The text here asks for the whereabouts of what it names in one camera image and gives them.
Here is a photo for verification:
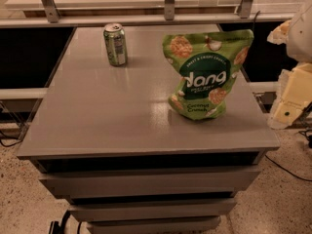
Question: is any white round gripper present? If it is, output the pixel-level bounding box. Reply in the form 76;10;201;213
267;3;312;130

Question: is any green rice chip bag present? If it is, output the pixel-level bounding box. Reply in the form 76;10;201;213
163;29;254;120

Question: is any green soda can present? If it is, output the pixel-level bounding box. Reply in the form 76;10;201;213
103;23;128;66

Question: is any grey drawer cabinet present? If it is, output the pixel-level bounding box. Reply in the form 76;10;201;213
18;26;279;234

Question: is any black caster under cabinet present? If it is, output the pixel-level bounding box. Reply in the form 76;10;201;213
48;211;82;234

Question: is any black floor cable right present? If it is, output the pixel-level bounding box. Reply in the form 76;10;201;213
264;129;312;182

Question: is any black floor cable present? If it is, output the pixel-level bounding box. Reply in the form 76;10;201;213
0;100;25;148
264;129;312;182

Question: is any metal railing frame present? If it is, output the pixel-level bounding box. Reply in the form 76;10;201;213
0;0;308;28

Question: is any black floor cable left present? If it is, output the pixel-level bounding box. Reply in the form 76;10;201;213
0;100;25;148

